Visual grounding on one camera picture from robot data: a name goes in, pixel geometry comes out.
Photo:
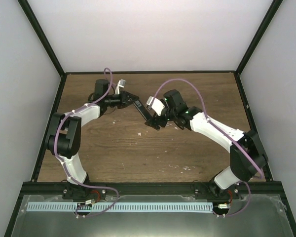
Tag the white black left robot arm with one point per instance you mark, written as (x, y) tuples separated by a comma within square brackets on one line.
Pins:
[(64, 133)]

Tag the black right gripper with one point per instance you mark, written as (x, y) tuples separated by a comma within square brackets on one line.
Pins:
[(153, 122)]

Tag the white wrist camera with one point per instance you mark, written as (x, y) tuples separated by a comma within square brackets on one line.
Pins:
[(155, 104), (119, 86)]

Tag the clear plastic front sheet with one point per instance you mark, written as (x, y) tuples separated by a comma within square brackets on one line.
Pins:
[(258, 216)]

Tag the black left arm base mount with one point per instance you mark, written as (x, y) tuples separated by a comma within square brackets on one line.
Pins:
[(78, 192)]

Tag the black aluminium front rail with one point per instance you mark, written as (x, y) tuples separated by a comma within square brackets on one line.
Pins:
[(185, 188)]

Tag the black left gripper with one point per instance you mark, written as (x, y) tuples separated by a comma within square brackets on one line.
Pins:
[(124, 102)]

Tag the light blue slotted cable duct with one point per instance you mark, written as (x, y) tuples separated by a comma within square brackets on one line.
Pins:
[(190, 207)]

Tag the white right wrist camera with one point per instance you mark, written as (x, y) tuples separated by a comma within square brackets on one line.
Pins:
[(155, 104)]

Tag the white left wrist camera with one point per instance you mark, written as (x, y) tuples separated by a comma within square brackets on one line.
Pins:
[(119, 86)]

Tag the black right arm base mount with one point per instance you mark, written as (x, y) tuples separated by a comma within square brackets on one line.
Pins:
[(209, 190)]

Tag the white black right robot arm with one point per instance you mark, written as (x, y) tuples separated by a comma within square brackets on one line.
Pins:
[(246, 152)]

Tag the black remote control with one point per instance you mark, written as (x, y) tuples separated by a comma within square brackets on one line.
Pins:
[(144, 112)]

